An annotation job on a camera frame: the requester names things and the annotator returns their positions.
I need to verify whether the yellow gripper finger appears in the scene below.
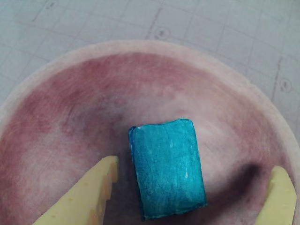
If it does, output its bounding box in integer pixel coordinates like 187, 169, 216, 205
256, 165, 298, 225
32, 155, 120, 225

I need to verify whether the blue wooden block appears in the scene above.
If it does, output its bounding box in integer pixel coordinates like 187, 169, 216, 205
128, 118, 208, 222

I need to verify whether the round wooden bowl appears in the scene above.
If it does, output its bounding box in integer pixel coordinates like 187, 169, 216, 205
0, 39, 300, 225

